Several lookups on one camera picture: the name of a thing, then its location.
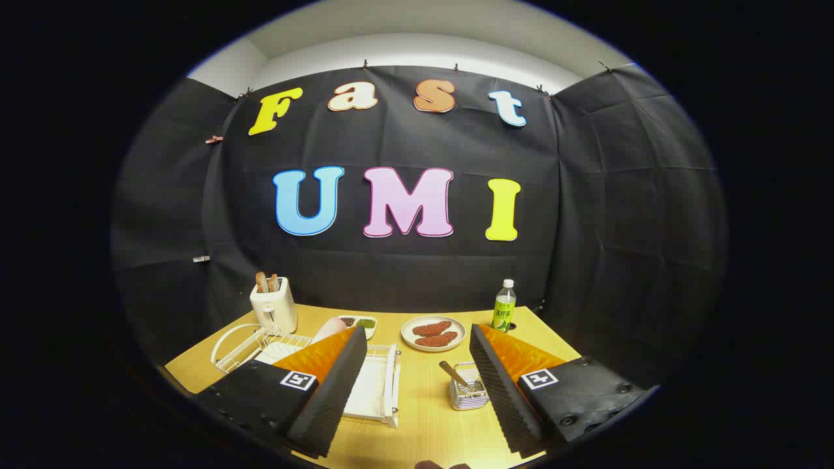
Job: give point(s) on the green label drink bottle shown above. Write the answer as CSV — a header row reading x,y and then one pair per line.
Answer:
x,y
503,312

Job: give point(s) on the white toaster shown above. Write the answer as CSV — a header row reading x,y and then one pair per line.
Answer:
x,y
273,309

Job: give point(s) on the pink plate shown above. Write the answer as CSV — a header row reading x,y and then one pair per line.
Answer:
x,y
332,326

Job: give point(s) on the red meat patty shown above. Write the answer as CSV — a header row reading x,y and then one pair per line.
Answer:
x,y
436,339
431,327

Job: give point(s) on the white drip tray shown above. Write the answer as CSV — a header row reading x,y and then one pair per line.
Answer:
x,y
371,391

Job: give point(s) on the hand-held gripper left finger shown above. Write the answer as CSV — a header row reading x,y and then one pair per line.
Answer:
x,y
339,391

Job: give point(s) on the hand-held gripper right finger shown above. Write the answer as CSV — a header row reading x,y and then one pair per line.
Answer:
x,y
498,391

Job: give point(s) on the toast slice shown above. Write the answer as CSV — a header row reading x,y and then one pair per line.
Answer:
x,y
273,283
261,282

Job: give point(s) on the metal spoon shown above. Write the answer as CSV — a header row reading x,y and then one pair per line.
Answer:
x,y
449,369

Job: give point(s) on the black backdrop cloth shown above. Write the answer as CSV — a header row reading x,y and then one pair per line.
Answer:
x,y
391,273

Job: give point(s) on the white divided dish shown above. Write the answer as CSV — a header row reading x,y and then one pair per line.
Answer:
x,y
369,331

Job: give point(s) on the white round plate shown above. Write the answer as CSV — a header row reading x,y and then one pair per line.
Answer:
x,y
410,339

